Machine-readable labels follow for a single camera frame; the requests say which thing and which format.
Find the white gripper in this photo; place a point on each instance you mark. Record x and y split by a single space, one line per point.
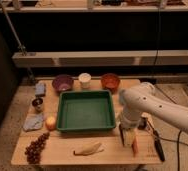
129 122

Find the black eraser block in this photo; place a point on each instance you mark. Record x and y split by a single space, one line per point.
121 134

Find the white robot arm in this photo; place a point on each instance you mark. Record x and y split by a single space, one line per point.
141 98

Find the green plastic tray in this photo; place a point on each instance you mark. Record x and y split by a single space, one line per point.
85 111

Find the yellow banana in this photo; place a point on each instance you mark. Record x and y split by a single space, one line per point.
89 149

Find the orange bowl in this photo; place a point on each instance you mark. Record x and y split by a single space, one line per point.
110 81

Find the white cup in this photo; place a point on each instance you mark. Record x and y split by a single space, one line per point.
84 79

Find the red yellow apple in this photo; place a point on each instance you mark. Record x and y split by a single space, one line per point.
50 123

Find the purple bowl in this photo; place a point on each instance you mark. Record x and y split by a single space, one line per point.
62 82

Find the lower wooden shelf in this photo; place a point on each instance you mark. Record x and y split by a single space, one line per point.
101 58

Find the wooden shelf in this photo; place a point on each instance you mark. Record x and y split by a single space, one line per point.
101 58
94 5

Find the grey blue cloth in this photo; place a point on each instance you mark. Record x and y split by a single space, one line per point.
33 122

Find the small metal cup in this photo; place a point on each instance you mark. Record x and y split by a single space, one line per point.
37 103

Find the bunch of red grapes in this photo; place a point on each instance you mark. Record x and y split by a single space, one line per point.
33 151

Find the blue sponge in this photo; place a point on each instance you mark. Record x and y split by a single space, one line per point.
40 89

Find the upper wooden shelf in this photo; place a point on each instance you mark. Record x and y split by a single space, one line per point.
94 5

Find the metal diagonal pole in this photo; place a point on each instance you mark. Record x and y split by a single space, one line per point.
21 47

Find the black handled tool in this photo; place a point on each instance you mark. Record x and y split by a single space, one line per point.
157 143

